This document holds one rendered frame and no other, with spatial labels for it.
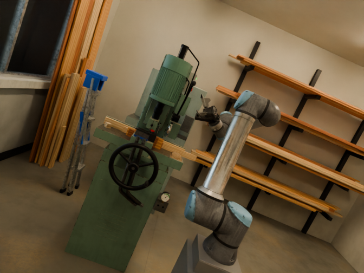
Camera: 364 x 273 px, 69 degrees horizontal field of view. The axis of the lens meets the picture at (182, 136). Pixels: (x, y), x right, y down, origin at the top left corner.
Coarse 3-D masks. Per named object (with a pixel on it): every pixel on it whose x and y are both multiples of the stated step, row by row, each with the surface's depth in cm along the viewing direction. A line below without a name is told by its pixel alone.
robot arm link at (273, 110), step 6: (270, 102) 136; (270, 108) 135; (276, 108) 137; (264, 114) 135; (270, 114) 135; (276, 114) 137; (258, 120) 152; (264, 120) 139; (270, 120) 138; (276, 120) 140; (252, 126) 165; (258, 126) 159; (270, 126) 146
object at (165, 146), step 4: (124, 128) 183; (124, 132) 184; (164, 144) 186; (164, 148) 187; (168, 148) 187; (172, 148) 187; (176, 148) 187; (180, 152) 188; (184, 152) 188; (184, 156) 188; (188, 156) 188; (192, 156) 188; (196, 156) 189; (192, 160) 189
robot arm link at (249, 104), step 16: (240, 96) 139; (256, 96) 135; (240, 112) 135; (256, 112) 135; (240, 128) 134; (224, 144) 136; (240, 144) 135; (224, 160) 133; (208, 176) 136; (224, 176) 133; (192, 192) 135; (208, 192) 132; (192, 208) 130; (208, 208) 130; (208, 224) 132
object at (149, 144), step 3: (132, 135) 160; (132, 138) 159; (129, 141) 160; (132, 141) 160; (147, 141) 161; (150, 141) 164; (147, 144) 160; (150, 144) 160; (150, 147) 161; (129, 150) 161; (138, 150) 161; (144, 153) 161; (147, 153) 161; (147, 156) 162
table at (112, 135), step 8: (96, 128) 167; (104, 128) 172; (112, 128) 181; (96, 136) 168; (104, 136) 168; (112, 136) 168; (120, 136) 170; (128, 136) 178; (120, 144) 169; (128, 152) 161; (160, 152) 174; (168, 152) 183; (144, 160) 162; (160, 160) 172; (168, 160) 172; (176, 160) 173; (176, 168) 174
